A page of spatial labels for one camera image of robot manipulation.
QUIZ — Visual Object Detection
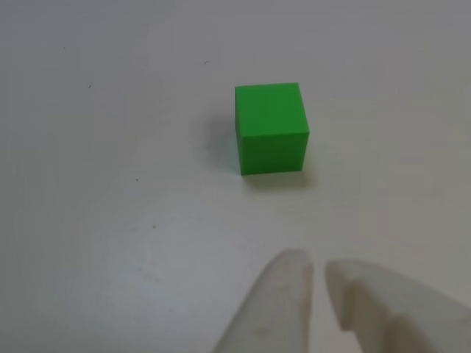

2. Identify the green cube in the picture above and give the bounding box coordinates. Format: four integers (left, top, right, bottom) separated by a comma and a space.
234, 82, 311, 177

